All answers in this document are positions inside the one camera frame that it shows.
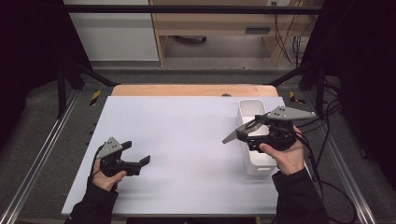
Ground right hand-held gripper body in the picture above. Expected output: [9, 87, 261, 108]
[247, 105, 318, 153]

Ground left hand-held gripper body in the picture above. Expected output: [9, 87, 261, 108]
[96, 136, 142, 177]

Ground patterned phone case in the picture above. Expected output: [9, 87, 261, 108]
[221, 116, 269, 145]

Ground white plastic bin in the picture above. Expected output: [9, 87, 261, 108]
[236, 98, 279, 177]

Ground person's left hand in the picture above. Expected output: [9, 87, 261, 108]
[92, 158, 128, 192]

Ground person's right hand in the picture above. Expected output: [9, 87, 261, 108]
[259, 124, 308, 176]

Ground yellow-black tape strip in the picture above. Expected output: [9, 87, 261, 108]
[89, 90, 103, 106]
[289, 91, 306, 105]

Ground white board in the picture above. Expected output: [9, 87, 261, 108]
[61, 95, 316, 217]

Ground wooden table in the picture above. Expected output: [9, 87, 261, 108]
[111, 83, 279, 97]

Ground black curtain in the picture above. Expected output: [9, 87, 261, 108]
[0, 0, 92, 151]
[306, 0, 396, 188]

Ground light wooden desk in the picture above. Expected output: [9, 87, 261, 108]
[148, 0, 316, 67]

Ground white cabinet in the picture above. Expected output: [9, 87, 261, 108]
[62, 0, 160, 62]

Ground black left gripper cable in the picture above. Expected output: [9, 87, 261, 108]
[88, 144, 106, 188]

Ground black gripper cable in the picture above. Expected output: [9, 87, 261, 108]
[289, 124, 359, 224]
[88, 144, 106, 188]

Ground black diagonal frame strut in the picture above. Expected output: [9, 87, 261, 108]
[56, 59, 120, 119]
[264, 59, 327, 117]

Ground black floor cables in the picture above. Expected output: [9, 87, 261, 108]
[291, 77, 344, 132]

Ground aluminium rail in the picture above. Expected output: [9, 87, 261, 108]
[304, 92, 378, 224]
[0, 90, 80, 224]

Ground bundle of hanging cables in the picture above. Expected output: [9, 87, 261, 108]
[273, 2, 310, 66]

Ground grey drawer handle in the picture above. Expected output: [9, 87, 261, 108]
[245, 26, 272, 35]

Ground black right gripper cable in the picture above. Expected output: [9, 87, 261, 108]
[289, 124, 359, 224]

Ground black horizontal frame bar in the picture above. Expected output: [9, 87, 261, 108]
[62, 4, 325, 15]

